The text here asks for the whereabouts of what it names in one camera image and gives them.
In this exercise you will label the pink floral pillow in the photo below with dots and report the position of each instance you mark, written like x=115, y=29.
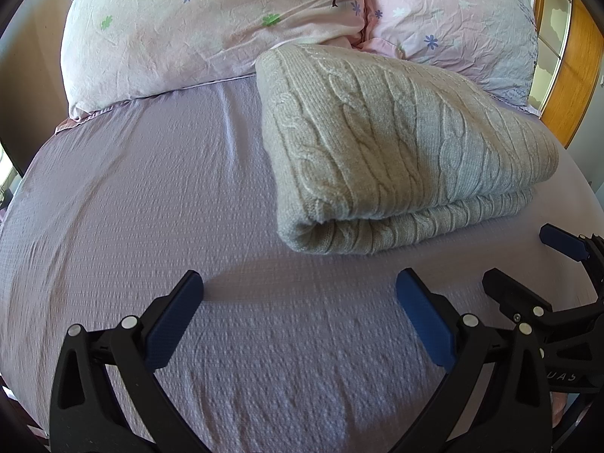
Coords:
x=493, y=43

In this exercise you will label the beige cable-knit sweater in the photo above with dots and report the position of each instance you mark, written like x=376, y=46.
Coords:
x=370, y=153

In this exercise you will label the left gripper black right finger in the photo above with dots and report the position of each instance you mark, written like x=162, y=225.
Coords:
x=493, y=396

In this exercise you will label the lavender bed sheet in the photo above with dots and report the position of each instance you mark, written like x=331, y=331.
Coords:
x=288, y=352

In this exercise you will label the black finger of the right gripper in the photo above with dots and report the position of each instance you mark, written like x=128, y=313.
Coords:
x=533, y=315
x=588, y=251

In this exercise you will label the white floral pillow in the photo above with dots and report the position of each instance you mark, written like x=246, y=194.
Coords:
x=116, y=50

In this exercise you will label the wooden headboard cabinet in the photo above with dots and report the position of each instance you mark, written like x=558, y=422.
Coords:
x=570, y=39

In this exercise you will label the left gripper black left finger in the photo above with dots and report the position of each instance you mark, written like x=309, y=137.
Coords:
x=85, y=415

